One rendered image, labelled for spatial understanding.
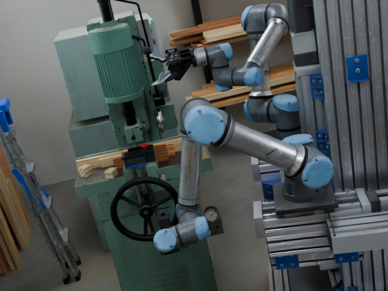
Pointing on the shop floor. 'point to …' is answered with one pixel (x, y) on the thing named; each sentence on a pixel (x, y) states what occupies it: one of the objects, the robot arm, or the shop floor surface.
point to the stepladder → (19, 171)
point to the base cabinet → (158, 260)
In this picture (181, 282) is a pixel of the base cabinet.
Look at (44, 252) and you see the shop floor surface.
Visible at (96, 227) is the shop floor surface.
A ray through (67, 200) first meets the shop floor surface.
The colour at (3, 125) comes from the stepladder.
